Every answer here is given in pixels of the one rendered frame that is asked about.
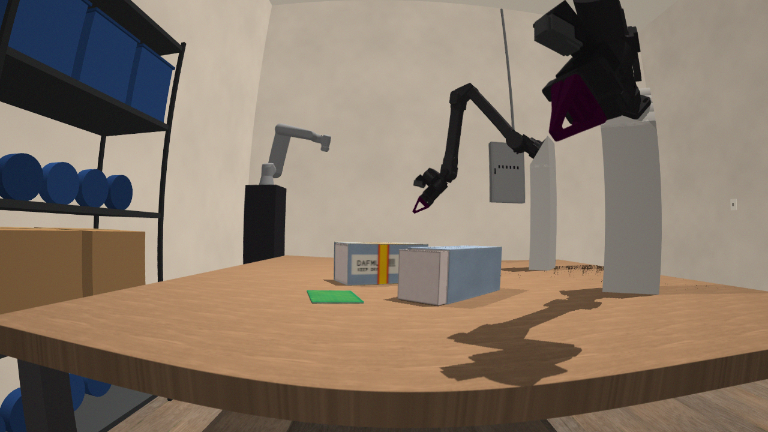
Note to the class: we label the green cutting mat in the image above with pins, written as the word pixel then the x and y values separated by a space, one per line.
pixel 333 297

